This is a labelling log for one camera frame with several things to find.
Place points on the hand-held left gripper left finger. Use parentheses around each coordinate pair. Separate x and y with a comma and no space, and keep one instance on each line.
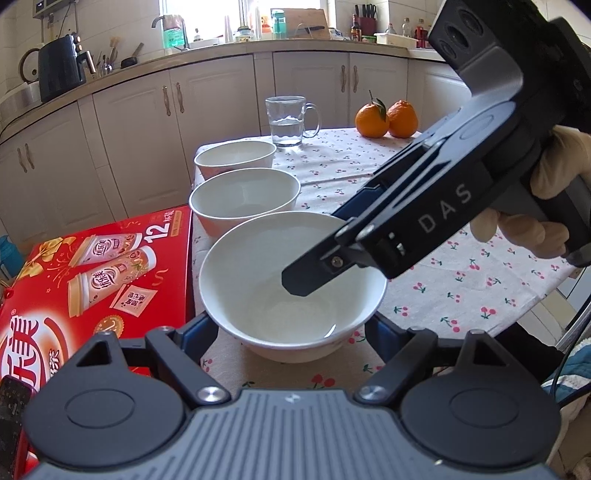
(194,337)

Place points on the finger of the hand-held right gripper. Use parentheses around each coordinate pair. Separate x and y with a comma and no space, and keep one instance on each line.
(307,279)
(351,203)

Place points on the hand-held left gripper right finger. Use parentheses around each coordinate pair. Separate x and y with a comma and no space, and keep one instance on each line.
(385,337)

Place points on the white ceramic bowl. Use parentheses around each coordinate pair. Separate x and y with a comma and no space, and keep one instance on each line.
(235,154)
(244,194)
(258,295)

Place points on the person's right hand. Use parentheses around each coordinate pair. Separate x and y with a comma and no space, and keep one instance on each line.
(565,157)

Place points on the orange without leaf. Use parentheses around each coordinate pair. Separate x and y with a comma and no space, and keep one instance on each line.
(404,119)

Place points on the orange with green leaf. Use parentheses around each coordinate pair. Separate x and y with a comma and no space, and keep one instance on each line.
(371,121)

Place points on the cherry print tablecloth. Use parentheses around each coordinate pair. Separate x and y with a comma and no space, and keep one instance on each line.
(461,290)

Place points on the glass mug with water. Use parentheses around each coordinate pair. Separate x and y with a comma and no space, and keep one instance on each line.
(286,124)

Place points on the red printed drink box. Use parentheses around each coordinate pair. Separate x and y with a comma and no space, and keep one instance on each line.
(106,277)

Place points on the white rectangular container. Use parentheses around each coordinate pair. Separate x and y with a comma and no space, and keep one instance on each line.
(396,39)

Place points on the knife block with knives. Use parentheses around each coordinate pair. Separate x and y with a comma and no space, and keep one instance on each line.
(365,18)

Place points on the dark sauce bottle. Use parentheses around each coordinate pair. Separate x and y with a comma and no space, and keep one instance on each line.
(355,27)

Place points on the wooden cutting board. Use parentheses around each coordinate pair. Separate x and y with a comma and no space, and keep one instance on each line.
(302,21)

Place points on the green water bottle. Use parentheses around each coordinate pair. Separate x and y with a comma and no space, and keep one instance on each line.
(279,25)

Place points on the glass jar with floral print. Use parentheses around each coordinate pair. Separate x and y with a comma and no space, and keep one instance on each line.
(243,34)

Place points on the white kitchen cabinets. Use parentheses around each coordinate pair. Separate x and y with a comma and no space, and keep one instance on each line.
(138,138)

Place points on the kitchen countertop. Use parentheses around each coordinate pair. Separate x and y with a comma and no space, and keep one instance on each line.
(207,48)

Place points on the metal sink faucet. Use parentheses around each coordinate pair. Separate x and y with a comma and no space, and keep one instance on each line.
(178,30)

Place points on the green detergent pouch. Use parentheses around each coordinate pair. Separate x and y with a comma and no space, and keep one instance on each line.
(173,32)

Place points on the black air fryer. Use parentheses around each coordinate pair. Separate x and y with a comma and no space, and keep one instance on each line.
(62,69)

